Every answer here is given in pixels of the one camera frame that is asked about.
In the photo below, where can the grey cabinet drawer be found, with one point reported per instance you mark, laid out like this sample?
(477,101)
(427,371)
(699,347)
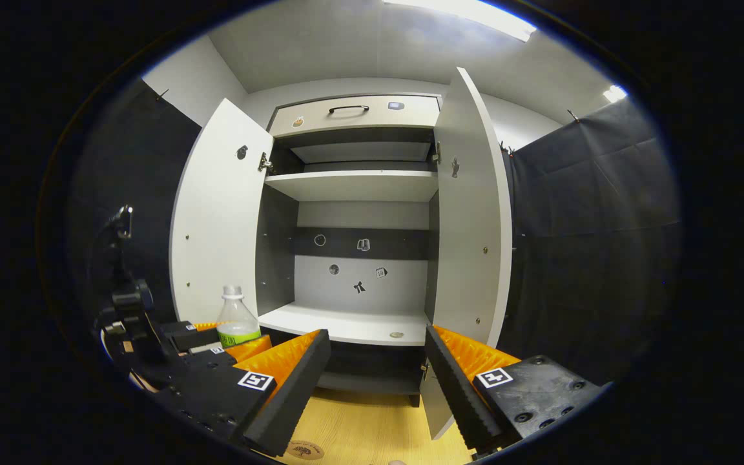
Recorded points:
(372,124)

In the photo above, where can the metal door hinge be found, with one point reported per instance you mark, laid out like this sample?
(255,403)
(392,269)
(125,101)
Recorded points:
(264,163)
(436,153)

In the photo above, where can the green label clear bottle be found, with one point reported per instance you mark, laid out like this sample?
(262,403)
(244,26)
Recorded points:
(236,320)

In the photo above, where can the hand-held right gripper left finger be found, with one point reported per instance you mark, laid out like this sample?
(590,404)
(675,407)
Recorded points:
(294,394)

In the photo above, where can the white grey cabinet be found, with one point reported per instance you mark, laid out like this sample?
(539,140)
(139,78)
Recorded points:
(359,213)

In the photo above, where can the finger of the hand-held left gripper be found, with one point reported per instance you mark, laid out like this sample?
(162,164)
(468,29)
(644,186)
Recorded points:
(201,359)
(181,336)

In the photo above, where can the white cabinet shelf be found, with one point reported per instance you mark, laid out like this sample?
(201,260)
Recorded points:
(352,186)

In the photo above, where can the long ceiling light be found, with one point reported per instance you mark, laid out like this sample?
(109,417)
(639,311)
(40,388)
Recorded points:
(469,16)

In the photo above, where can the small ceiling light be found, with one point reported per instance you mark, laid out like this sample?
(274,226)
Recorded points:
(614,93)

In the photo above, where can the black backdrop cloth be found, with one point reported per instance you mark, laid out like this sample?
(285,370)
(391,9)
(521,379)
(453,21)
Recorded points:
(591,226)
(146,168)

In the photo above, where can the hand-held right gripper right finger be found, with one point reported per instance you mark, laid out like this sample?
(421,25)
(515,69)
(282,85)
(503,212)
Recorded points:
(456,394)

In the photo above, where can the white cabinet door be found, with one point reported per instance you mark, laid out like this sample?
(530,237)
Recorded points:
(469,226)
(217,226)

